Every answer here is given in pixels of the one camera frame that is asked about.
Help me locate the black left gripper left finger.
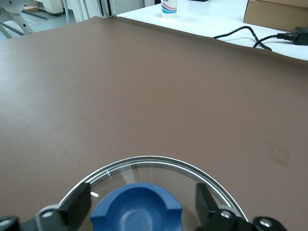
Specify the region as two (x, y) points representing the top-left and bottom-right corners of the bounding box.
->
(0, 182), (93, 231)

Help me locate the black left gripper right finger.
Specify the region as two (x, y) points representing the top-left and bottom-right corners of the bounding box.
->
(195, 183), (287, 231)

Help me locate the glass lid with blue knob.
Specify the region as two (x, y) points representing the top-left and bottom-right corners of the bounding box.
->
(59, 155), (250, 231)

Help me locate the brown table mat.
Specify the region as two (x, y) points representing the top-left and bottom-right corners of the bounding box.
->
(0, 15), (308, 231)

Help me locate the white side table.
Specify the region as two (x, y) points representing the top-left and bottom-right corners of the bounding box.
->
(116, 0), (308, 62)

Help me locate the black power adapter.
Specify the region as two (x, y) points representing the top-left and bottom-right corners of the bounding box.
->
(293, 26), (308, 46)

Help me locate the white paper cup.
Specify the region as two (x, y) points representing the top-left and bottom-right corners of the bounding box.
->
(160, 0), (179, 20)

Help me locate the brown cardboard box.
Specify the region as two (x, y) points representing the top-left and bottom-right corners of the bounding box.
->
(243, 0), (308, 33)

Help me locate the black adapter cable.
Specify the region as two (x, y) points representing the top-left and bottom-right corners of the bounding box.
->
(212, 26), (295, 51)

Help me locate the aluminium frame post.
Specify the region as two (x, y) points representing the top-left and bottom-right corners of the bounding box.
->
(98, 0), (114, 19)

